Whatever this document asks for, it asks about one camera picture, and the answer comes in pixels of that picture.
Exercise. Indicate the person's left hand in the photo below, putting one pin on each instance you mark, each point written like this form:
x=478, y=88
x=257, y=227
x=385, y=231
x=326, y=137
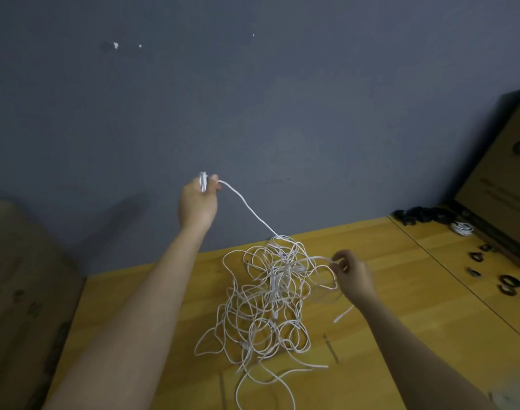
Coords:
x=198, y=207

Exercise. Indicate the person's right hand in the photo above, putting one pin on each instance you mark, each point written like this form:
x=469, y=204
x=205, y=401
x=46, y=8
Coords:
x=355, y=277

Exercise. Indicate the group of black cable ties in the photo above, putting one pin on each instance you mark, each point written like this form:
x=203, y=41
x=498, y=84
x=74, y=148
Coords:
x=509, y=282

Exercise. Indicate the person's left forearm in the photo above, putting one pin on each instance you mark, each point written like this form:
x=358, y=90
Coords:
x=123, y=337

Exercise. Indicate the person's right forearm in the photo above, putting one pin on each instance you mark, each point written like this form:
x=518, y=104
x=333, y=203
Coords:
x=422, y=363

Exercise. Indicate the cardboard box with black print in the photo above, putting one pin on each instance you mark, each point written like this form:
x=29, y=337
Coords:
x=499, y=183

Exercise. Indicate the plain brown cardboard box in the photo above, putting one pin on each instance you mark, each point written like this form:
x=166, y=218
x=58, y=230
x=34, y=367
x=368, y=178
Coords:
x=25, y=303

